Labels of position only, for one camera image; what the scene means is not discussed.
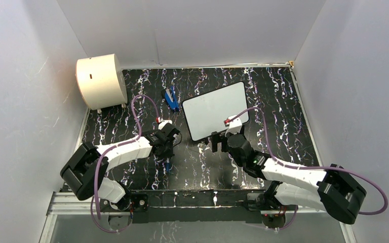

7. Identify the blue white marker pen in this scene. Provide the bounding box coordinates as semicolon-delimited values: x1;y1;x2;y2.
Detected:
165;158;171;173

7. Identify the black framed whiteboard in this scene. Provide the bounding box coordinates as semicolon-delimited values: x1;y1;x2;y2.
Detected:
182;82;248;141

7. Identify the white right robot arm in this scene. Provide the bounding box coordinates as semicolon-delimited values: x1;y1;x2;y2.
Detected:
211;132;367;224

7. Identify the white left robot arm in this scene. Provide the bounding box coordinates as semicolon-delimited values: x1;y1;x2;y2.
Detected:
60;120;180;211

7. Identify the cream cylindrical drum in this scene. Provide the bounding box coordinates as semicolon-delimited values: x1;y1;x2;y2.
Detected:
75;54;128;110

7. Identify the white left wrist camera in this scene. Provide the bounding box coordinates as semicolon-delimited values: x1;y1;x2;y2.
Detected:
158;119;173;130

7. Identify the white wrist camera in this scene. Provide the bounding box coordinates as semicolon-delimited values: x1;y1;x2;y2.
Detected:
158;119;173;130
224;116;243;137

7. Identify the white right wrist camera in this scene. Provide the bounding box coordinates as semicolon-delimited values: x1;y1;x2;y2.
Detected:
224;116;243;137

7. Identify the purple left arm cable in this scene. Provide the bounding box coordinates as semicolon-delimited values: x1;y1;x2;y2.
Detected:
90;94;162;234

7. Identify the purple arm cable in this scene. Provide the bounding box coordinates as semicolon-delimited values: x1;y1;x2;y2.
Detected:
90;94;162;234
228;106;389;232

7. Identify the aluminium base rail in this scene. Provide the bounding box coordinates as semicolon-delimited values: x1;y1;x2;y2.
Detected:
40;190;356;242

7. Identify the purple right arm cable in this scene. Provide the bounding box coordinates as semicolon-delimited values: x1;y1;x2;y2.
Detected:
228;106;389;232

